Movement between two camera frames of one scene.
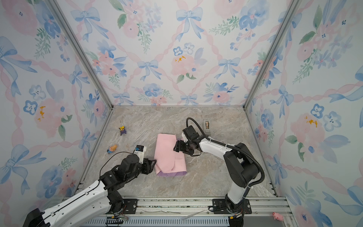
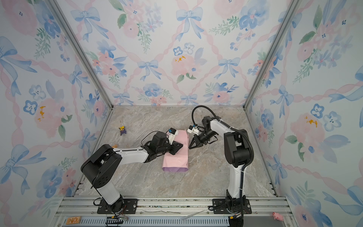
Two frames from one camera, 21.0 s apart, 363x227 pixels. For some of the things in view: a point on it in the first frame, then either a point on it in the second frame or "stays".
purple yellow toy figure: [122, 130] stays
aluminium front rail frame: [194, 212] stays
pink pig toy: [278, 216] stays
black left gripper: [149, 167] to [174, 147]
